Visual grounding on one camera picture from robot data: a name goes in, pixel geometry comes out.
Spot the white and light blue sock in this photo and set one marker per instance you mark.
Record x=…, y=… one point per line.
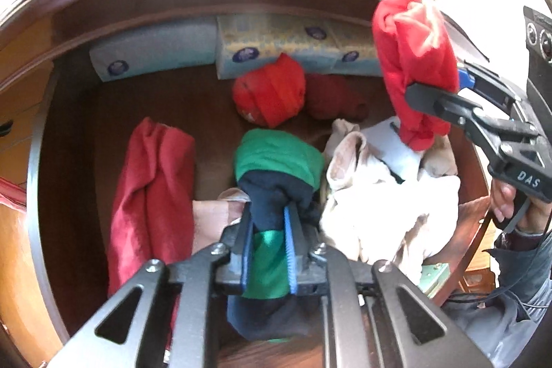
x=401, y=152

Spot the beige sock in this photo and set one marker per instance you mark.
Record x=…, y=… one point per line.
x=440, y=161

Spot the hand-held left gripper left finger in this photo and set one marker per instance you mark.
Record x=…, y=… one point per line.
x=246, y=256

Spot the person's right forearm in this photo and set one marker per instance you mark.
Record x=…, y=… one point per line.
x=526, y=260

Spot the red object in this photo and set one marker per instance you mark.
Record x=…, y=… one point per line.
x=11, y=191

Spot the person's grey clothing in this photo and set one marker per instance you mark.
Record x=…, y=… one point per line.
x=496, y=333

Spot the green metal bracket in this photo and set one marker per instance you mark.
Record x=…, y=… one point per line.
x=435, y=279

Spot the long red cloth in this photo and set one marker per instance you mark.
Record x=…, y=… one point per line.
x=146, y=187

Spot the white garment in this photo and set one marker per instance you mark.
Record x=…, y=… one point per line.
x=388, y=213

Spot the green and navy underwear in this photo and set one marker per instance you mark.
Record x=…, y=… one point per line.
x=276, y=156

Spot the dark red underwear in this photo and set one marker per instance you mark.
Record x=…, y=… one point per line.
x=332, y=96

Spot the plain light blue tissue pack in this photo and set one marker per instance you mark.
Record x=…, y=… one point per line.
x=151, y=44

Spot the orange-red rolled underwear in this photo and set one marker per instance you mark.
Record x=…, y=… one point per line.
x=271, y=92

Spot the bright red underwear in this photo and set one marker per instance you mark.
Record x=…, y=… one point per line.
x=405, y=44

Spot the cream garment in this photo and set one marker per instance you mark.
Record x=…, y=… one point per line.
x=345, y=161

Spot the person's right hand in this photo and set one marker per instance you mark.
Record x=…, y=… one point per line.
x=500, y=200

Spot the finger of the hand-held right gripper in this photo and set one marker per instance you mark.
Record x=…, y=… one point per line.
x=453, y=109
x=491, y=85

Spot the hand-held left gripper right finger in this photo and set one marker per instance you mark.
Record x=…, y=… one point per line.
x=291, y=256

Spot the pale pink garment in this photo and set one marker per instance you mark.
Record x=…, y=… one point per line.
x=211, y=221

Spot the patterned tissue pack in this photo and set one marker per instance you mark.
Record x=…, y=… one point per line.
x=267, y=36
x=353, y=49

